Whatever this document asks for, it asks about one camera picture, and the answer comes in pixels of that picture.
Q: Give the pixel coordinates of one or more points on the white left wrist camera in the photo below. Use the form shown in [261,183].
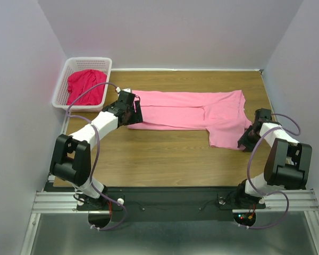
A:
[119,90]

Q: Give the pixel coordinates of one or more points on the white plastic laundry basket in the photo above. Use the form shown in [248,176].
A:
[74,65]

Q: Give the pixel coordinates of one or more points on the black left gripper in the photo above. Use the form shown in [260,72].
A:
[137,116]

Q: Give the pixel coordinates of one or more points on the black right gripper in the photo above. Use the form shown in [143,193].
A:
[243,140]

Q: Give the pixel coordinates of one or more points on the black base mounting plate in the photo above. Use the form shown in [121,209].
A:
[171,204]

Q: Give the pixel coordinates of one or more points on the aluminium frame rail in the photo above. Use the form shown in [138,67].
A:
[51,200]

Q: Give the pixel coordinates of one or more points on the magenta t shirt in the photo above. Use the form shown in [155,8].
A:
[80,82]

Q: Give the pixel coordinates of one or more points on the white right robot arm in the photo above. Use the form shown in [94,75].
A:
[287,165]

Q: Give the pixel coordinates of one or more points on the light pink t shirt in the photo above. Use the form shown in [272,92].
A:
[221,114]

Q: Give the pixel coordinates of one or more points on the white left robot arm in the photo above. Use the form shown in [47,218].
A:
[71,159]

